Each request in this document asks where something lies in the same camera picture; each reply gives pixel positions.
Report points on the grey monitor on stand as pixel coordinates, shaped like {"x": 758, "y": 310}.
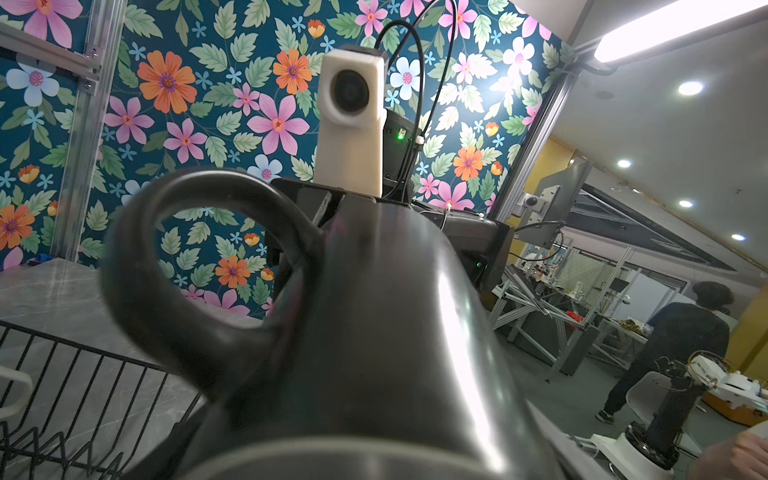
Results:
{"x": 543, "y": 213}

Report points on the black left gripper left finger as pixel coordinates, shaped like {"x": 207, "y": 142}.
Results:
{"x": 163, "y": 463}

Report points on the black mug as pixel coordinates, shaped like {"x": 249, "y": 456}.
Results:
{"x": 240, "y": 371}

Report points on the person in dark clothes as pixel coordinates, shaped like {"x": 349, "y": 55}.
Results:
{"x": 677, "y": 331}

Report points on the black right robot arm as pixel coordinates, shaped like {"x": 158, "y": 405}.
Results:
{"x": 456, "y": 240}

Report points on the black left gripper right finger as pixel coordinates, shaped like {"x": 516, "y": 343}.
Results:
{"x": 573, "y": 460}

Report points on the aluminium frame table outside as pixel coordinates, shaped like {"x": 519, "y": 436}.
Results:
{"x": 518, "y": 304}

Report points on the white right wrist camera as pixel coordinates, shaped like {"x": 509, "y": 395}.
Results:
{"x": 349, "y": 153}

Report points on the black wire dish rack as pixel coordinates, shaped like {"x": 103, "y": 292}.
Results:
{"x": 87, "y": 413}

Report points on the robot arm outside cell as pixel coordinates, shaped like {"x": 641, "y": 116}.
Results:
{"x": 650, "y": 447}

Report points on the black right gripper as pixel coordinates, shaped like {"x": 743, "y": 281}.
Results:
{"x": 320, "y": 204}

